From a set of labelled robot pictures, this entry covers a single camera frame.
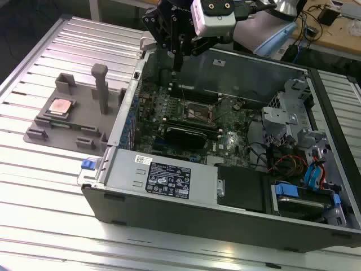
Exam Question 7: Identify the orange flat wire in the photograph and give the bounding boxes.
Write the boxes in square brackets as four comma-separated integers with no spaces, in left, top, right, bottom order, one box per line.
[320,158,329,184]

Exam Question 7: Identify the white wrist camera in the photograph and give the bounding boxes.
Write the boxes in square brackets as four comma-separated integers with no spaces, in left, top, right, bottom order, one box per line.
[190,0,236,38]

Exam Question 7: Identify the blue flat wire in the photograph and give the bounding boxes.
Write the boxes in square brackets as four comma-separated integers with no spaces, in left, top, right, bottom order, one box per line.
[303,162,325,189]

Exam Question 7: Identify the hard disk in blue carrier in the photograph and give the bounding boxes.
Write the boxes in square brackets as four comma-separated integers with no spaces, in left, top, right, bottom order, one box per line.
[270,182,342,224]

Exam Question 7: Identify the metal socket cover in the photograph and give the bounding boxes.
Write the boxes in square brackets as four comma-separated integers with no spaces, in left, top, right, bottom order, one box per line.
[204,106,218,124]

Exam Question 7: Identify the wooden desk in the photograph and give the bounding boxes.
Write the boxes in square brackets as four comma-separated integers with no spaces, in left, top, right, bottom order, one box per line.
[292,0,361,54]

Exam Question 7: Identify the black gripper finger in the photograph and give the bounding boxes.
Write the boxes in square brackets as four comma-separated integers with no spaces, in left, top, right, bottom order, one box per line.
[178,27,235,73]
[140,7,179,73]

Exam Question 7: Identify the silver metal drive cage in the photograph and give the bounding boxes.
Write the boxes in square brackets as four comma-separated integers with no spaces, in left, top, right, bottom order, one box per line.
[261,78,331,148]

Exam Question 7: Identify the CPU socket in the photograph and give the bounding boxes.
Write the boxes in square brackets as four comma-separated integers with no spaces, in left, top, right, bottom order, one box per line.
[182,100,218,125]

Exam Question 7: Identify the red yellow wire bundle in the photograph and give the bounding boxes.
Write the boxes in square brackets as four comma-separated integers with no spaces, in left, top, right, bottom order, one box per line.
[267,154,309,173]

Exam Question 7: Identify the white desk frame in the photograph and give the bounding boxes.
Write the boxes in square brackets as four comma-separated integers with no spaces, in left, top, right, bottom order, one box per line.
[89,0,142,29]

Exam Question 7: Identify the gray case release latch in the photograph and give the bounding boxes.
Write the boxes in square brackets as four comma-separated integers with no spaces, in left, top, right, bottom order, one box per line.
[139,30,158,52]

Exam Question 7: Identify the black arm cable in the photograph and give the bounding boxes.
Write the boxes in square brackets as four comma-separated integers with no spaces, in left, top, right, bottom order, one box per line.
[234,0,279,21]

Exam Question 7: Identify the black graphics card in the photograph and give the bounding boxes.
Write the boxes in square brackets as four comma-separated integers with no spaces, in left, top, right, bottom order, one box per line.
[163,126,207,149]

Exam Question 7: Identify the silver power supply unit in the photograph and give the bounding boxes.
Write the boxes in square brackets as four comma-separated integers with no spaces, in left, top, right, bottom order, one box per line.
[97,148,220,204]

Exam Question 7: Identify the green motherboard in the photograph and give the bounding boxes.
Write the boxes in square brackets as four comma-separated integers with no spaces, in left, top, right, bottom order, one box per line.
[132,81,256,170]

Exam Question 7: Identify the black installed RAM stick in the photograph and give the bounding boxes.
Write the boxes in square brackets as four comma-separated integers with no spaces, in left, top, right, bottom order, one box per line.
[165,118,221,133]

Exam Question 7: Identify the black box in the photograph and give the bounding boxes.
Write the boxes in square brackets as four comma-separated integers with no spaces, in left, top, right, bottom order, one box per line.
[317,6,338,27]

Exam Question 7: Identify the black open PC case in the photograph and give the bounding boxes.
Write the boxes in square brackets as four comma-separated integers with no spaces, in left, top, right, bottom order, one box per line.
[76,30,361,253]

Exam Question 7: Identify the gray plastic parts rack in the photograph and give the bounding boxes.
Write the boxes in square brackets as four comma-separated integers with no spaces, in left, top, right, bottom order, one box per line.
[22,63,128,156]

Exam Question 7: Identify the gray flat device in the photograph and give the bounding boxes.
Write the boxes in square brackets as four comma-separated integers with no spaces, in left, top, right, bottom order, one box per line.
[339,3,361,20]

